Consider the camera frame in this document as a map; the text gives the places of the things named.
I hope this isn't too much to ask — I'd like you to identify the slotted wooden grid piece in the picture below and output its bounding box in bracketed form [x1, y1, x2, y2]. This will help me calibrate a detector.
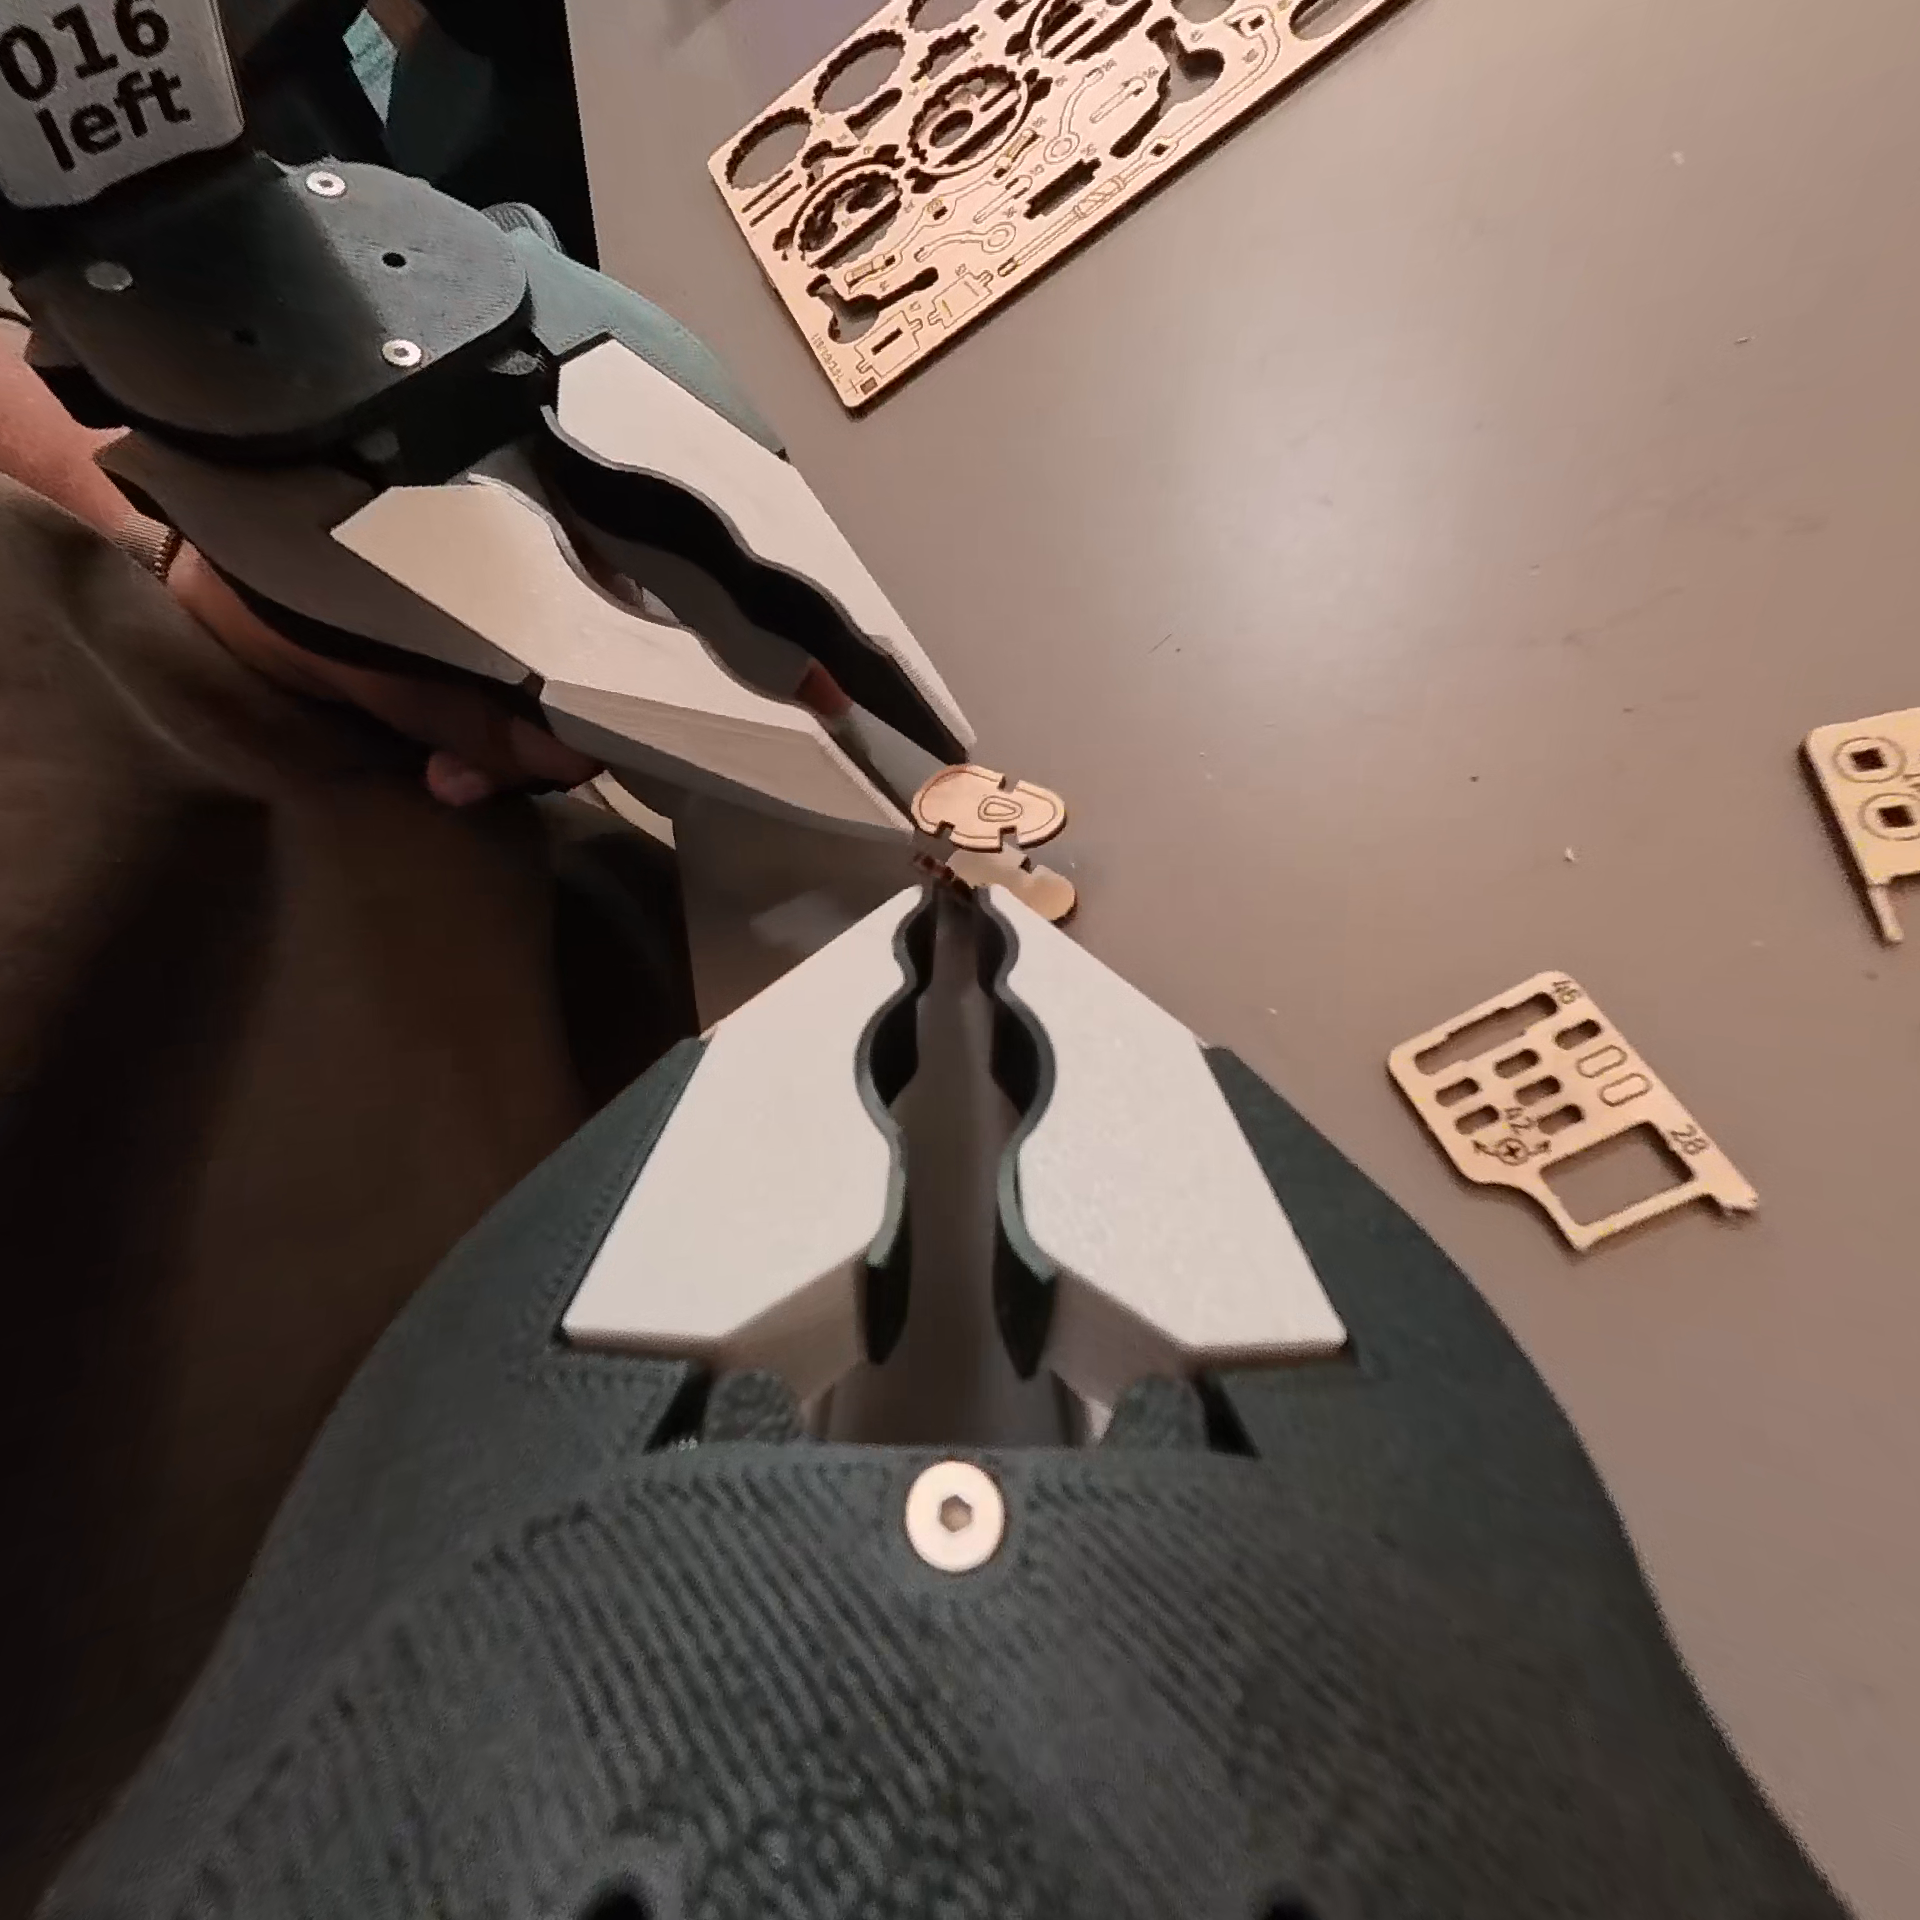
[1387, 974, 1760, 1257]

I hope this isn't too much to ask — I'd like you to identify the person's left forearm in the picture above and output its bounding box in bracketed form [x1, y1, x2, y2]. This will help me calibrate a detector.
[0, 324, 169, 577]

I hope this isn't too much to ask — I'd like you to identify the notched wooden piece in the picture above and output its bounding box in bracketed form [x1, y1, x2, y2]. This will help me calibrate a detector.
[908, 838, 1086, 928]

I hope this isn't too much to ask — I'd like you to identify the two-hole wooden piece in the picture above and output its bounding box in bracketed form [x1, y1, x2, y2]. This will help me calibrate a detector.
[1801, 706, 1920, 948]

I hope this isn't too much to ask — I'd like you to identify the person's left hand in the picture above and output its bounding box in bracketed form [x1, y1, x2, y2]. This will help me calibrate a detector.
[168, 550, 605, 813]

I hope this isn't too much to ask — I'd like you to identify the small oval wooden piece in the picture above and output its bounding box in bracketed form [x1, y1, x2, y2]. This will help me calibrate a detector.
[908, 761, 1078, 855]

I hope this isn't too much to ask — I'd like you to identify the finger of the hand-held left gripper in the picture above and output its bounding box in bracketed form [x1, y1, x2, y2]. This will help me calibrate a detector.
[329, 472, 920, 875]
[535, 336, 979, 761]

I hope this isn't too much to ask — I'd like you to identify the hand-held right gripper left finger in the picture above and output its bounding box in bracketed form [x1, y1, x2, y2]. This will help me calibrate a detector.
[562, 886, 942, 1409]

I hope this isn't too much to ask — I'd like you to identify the wooden gear puzzle sheet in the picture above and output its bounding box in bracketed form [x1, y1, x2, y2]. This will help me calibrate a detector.
[710, 0, 1420, 410]

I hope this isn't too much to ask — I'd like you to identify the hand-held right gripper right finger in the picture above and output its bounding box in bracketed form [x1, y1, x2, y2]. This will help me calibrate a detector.
[984, 902, 1348, 1428]

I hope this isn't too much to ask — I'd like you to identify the person's brown clothing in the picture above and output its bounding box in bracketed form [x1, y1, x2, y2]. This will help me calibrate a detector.
[0, 481, 710, 1920]

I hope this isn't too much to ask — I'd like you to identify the grey desk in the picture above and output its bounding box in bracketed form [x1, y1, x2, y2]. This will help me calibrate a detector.
[573, 0, 1920, 1920]

